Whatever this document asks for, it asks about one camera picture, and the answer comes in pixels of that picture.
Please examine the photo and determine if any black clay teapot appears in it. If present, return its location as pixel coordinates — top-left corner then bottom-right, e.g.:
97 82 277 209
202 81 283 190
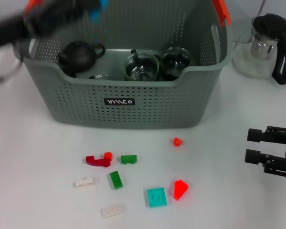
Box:
57 40 106 72

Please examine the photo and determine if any blue square plate brick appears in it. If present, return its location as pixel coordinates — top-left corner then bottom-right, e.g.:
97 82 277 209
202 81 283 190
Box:
89 0 110 23

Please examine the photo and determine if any grey perforated storage bin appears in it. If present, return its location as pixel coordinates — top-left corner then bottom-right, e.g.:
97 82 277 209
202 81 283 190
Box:
13 0 232 130

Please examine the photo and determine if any white long brick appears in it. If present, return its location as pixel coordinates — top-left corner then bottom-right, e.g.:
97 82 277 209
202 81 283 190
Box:
73 176 96 189

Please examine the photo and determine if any green long brick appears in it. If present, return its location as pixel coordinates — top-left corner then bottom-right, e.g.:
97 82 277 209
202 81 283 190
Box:
109 170 124 190

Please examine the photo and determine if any orange-red slope brick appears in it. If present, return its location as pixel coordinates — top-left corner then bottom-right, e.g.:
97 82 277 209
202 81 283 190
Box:
173 179 189 201

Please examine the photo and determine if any dark red arch brick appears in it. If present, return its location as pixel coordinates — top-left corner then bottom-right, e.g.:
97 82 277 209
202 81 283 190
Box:
85 155 111 167

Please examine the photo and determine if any white flat plate brick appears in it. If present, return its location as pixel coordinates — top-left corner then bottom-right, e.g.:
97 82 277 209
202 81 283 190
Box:
101 203 124 218

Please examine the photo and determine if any small black clay cup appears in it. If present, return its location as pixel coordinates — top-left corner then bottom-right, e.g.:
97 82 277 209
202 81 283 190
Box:
61 66 77 78

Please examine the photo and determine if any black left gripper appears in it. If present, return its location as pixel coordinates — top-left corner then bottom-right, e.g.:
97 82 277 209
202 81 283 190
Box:
0 0 97 48

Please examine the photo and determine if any glass teapot black lid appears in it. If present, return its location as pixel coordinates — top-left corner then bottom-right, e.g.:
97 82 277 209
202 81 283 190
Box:
232 13 286 85

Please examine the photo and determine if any orange bin handle clip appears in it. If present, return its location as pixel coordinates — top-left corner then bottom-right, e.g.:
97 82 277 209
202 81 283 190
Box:
23 0 42 15
212 0 231 27

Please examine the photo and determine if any green notched brick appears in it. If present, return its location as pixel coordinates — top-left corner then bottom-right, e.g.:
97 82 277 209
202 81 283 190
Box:
120 154 138 165

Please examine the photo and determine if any teal square plate brick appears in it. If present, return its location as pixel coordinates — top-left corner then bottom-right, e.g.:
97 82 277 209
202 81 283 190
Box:
146 187 169 208

